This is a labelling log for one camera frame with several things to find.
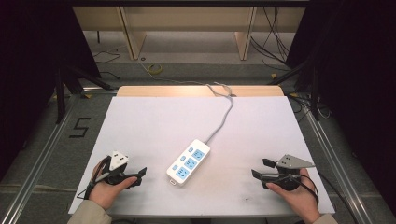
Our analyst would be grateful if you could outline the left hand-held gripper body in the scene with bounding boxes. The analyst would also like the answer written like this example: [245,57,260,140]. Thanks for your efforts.
[103,150,130,186]

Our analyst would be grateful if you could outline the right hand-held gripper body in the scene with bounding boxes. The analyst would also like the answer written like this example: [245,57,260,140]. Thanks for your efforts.
[274,154,317,192]

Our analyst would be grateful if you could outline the white power strip blue sockets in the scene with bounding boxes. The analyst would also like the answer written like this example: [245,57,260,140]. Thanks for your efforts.
[165,138,211,188]

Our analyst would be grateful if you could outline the person's left hand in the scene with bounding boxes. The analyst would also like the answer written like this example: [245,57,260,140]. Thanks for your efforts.
[88,156,138,211]

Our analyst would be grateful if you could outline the person's right hand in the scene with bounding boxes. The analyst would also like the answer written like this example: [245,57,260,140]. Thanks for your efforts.
[265,168,322,224]

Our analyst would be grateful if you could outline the white board sheet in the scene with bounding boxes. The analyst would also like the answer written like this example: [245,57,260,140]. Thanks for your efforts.
[67,95,336,218]

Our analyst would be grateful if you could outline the black metal stand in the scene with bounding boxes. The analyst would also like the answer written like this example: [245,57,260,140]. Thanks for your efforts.
[54,61,114,125]
[266,58,322,122]

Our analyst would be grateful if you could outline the light wooden table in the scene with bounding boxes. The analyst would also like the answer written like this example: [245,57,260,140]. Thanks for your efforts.
[116,85,285,98]

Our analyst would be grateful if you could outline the yellow tape roll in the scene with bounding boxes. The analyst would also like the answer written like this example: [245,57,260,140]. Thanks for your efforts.
[147,63,163,76]

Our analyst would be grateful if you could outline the black curtain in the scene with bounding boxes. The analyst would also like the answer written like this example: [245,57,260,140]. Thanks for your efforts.
[285,0,396,217]
[0,0,102,183]

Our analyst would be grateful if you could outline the light wooden shelf unit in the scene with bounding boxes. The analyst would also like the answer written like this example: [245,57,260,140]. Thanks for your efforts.
[72,6,306,62]

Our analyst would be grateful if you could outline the aluminium floor rail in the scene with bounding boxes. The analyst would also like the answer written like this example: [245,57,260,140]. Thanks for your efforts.
[0,92,82,224]
[302,105,375,224]

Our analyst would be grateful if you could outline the right hand-held gripper black cable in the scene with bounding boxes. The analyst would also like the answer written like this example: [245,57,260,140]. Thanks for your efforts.
[298,172,354,224]

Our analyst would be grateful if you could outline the tangled thin floor cables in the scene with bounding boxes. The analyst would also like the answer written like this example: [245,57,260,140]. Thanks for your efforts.
[287,92,332,121]

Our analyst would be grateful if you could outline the grey power strip cable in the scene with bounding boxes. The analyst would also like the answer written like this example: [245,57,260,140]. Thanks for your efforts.
[138,59,235,146]

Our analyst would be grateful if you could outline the thin black floor cable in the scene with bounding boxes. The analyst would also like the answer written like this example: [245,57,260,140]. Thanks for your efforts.
[92,49,122,81]

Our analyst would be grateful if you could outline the black floor cable bundle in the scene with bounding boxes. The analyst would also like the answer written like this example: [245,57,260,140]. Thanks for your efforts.
[249,6,293,72]

